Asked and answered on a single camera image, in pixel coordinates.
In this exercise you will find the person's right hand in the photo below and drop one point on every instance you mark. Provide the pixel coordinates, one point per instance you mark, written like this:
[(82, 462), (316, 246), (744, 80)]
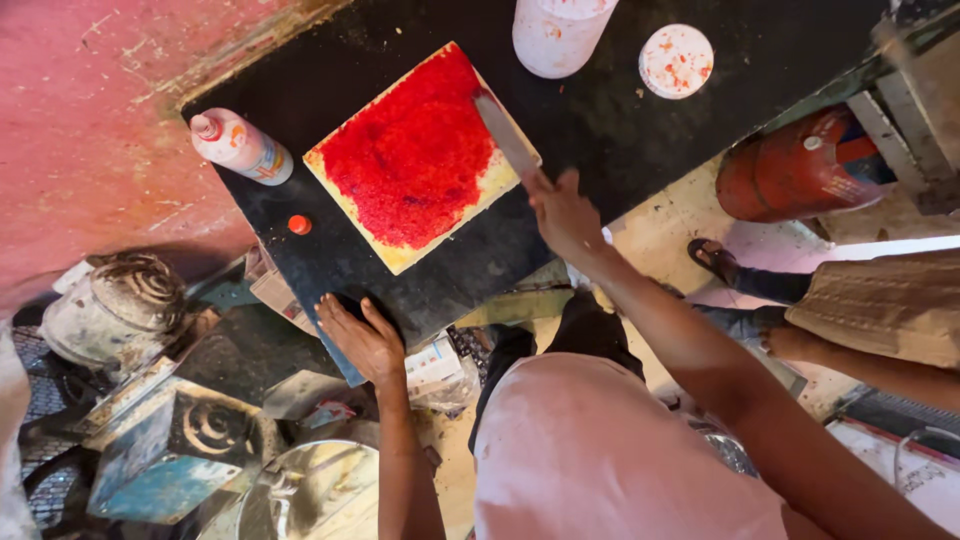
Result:
[(570, 221)]

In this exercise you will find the person's left hand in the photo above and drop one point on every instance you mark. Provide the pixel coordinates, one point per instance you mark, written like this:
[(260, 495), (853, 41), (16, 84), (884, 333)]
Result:
[(367, 349)]

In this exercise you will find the person's left fingers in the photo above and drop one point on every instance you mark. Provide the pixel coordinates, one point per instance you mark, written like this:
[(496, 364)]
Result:
[(328, 309)]

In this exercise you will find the metal spreading knife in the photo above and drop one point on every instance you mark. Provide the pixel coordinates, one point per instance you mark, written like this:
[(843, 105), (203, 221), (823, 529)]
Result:
[(506, 135)]

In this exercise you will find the folded newspaper stack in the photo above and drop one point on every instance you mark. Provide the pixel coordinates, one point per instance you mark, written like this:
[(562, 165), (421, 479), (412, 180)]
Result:
[(281, 292)]

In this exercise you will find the orange bottle cap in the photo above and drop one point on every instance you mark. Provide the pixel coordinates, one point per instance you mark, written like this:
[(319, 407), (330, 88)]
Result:
[(300, 224)]

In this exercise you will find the plastic bag with paper box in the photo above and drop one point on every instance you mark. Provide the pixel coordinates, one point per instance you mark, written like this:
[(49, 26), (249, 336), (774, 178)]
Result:
[(439, 371)]

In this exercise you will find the square cake with red jam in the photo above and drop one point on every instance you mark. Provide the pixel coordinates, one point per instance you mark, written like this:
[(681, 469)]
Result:
[(409, 150)]

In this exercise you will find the white squeeze bottle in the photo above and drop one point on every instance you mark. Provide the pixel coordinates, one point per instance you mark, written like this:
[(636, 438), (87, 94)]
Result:
[(244, 148)]

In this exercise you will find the steel bowl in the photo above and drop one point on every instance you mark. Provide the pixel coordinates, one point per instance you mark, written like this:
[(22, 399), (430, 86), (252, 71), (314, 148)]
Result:
[(315, 491)]

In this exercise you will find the blue metal box with spiral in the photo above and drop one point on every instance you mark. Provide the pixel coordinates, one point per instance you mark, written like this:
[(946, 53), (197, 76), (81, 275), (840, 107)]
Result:
[(176, 442)]

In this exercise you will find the dusty round burner pot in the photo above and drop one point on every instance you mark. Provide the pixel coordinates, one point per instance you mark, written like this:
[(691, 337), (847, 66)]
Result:
[(120, 307)]

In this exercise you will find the person's black trousers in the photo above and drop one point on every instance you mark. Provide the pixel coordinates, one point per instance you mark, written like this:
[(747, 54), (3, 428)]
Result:
[(592, 330)]

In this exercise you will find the black mesh crate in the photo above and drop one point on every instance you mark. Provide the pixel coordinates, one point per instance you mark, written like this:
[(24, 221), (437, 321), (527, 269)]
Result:
[(45, 420)]

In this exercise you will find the person's pink shirt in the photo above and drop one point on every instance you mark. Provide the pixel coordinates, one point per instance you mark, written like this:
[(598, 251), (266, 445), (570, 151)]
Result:
[(600, 457)]

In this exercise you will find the large white plastic jar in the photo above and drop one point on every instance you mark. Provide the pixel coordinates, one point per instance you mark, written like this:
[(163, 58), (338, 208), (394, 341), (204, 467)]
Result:
[(559, 37)]

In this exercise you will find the round white jar lid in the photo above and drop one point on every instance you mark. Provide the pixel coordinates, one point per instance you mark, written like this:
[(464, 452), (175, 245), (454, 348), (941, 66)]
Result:
[(676, 61)]

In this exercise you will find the red gas cylinder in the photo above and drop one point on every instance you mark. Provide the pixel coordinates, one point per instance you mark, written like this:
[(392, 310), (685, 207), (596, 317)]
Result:
[(795, 172)]

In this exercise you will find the white printed sack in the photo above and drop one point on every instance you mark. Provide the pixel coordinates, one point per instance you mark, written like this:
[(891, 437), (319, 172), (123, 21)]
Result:
[(907, 472)]

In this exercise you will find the grey metal stand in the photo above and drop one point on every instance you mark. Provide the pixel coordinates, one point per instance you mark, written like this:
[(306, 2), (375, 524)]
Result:
[(915, 97)]

